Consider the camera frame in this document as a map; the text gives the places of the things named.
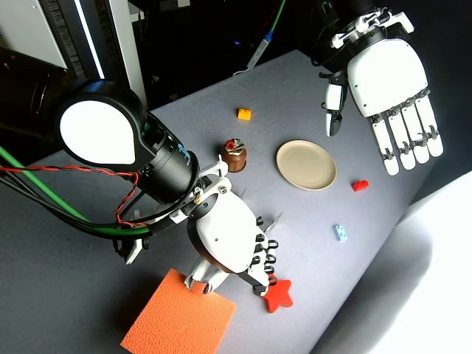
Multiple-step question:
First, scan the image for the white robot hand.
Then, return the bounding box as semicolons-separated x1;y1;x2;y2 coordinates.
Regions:
186;191;280;297
319;36;445;177

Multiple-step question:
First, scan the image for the chocolate cupcake toy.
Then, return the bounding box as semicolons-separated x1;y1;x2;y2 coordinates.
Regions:
221;138;248;173

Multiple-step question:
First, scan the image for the beige round plate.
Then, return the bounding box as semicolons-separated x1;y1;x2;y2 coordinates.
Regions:
276;139;338;192

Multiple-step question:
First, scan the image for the red star block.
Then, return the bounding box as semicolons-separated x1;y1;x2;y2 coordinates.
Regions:
262;279;295;313

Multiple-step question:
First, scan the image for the grey table cloth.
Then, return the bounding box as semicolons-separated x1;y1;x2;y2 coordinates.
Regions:
0;49;436;354

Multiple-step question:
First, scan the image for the orange foam block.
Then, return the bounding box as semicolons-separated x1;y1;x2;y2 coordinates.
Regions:
120;268;237;354

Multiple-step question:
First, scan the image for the grey adapter with blue plug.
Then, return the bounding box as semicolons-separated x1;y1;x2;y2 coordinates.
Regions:
246;32;274;69

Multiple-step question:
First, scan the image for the white backdrop sheet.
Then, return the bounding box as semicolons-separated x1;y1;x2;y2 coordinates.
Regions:
311;180;472;354

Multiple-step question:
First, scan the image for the white metal cabinet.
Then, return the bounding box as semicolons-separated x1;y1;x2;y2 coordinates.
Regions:
0;0;148;108

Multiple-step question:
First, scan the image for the green cable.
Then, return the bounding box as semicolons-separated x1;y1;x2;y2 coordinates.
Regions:
270;0;288;36

